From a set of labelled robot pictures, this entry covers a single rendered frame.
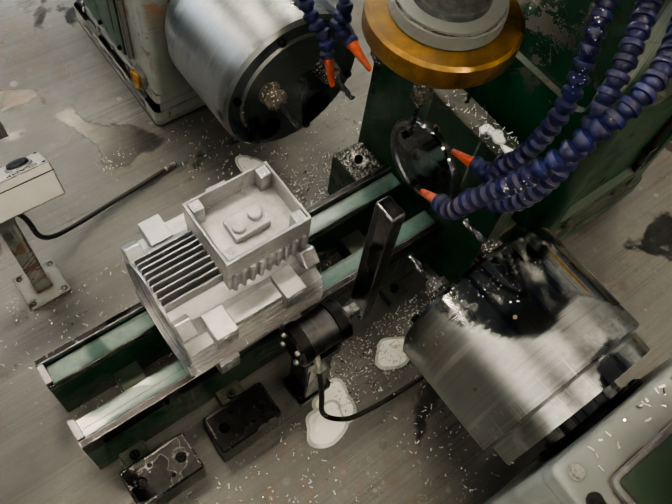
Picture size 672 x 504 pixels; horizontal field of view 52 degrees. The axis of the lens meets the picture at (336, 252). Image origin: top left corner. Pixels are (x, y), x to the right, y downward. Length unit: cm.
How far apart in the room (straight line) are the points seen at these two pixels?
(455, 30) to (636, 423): 45
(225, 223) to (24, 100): 70
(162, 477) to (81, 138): 66
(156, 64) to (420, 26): 61
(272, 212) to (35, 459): 51
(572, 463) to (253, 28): 69
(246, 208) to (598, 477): 49
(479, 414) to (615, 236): 63
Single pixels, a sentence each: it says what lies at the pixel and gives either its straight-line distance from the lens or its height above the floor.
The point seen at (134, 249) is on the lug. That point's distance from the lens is 89.
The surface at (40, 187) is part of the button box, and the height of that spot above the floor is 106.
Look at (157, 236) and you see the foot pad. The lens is 91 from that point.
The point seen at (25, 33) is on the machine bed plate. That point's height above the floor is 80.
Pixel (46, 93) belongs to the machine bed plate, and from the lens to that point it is 146.
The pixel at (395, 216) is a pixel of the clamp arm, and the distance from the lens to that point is 73.
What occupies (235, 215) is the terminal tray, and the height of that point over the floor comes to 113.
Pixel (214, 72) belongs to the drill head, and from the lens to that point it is 105.
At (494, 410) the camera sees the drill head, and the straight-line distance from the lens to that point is 84.
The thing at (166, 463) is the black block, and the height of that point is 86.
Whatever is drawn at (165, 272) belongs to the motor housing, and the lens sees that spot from 85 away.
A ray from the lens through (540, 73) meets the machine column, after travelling 102.
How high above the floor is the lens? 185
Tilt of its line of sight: 60 degrees down
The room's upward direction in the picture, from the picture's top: 11 degrees clockwise
